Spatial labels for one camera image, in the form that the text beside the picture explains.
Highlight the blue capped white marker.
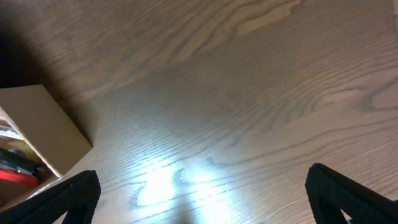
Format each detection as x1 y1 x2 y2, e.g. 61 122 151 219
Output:
0 126 24 140

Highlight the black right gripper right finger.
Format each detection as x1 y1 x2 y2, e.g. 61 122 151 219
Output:
305 163 397 224

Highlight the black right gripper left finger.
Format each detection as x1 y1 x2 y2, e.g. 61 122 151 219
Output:
1 170 101 224

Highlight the open cardboard box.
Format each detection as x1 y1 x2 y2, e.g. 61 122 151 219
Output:
1 85 93 211

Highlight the red black utility knife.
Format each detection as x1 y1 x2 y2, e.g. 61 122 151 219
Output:
1 148 45 186

